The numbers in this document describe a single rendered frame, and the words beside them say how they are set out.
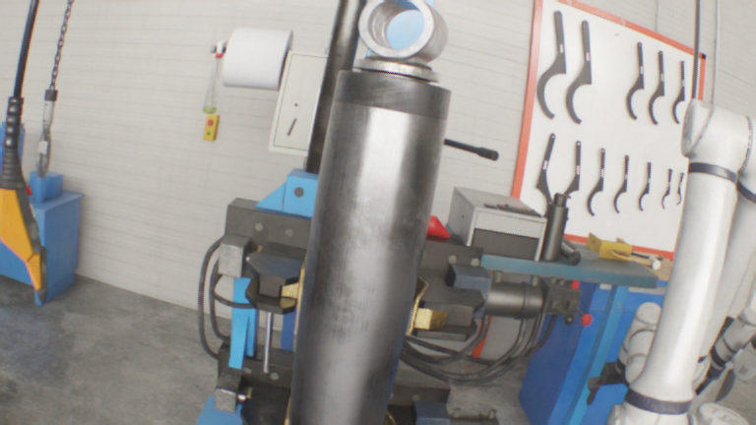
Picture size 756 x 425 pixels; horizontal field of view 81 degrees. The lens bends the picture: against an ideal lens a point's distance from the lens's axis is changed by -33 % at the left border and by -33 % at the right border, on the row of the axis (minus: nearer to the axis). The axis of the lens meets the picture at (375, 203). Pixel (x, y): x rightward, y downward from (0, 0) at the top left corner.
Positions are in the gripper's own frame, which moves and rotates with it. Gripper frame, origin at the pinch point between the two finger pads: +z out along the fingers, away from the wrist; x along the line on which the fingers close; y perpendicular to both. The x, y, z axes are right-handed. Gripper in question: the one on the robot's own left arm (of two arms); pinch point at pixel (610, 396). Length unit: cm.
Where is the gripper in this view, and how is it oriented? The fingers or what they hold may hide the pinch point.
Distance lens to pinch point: 165.9
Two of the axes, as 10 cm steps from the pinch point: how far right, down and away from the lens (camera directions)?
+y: 0.8, -5.3, 8.4
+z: -0.3, 8.5, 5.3
